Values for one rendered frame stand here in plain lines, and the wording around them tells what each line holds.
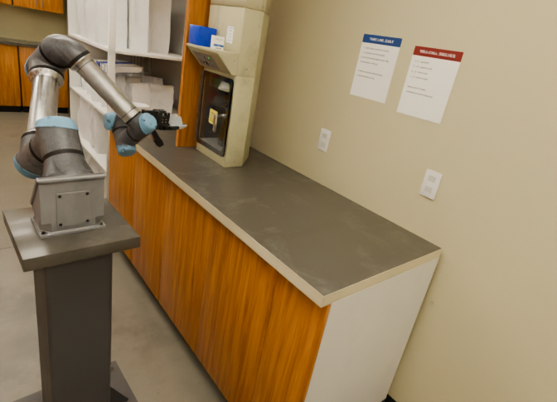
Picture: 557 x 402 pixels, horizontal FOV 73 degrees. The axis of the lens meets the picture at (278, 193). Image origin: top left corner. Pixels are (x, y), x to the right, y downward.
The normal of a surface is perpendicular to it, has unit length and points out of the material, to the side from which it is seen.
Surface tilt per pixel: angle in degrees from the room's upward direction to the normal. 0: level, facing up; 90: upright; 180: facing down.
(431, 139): 90
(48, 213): 90
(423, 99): 90
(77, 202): 90
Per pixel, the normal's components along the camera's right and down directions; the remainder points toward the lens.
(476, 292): -0.77, 0.11
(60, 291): 0.65, 0.38
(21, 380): 0.18, -0.91
